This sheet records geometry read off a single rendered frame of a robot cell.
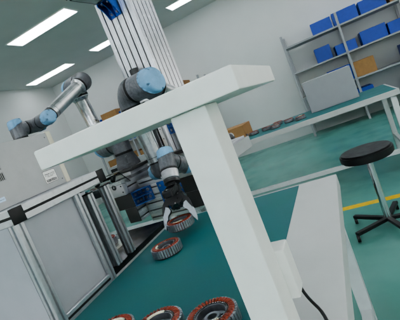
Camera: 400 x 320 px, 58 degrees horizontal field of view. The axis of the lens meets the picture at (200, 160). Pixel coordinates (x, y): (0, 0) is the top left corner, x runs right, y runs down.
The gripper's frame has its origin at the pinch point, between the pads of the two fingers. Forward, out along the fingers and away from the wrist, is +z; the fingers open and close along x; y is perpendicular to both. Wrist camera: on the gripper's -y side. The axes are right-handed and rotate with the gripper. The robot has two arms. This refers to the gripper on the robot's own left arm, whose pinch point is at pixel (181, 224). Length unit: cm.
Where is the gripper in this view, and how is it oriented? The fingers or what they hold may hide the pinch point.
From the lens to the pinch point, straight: 146.7
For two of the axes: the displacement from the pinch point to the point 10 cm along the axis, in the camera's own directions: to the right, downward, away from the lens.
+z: 2.6, 8.8, -4.0
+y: 2.9, 3.2, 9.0
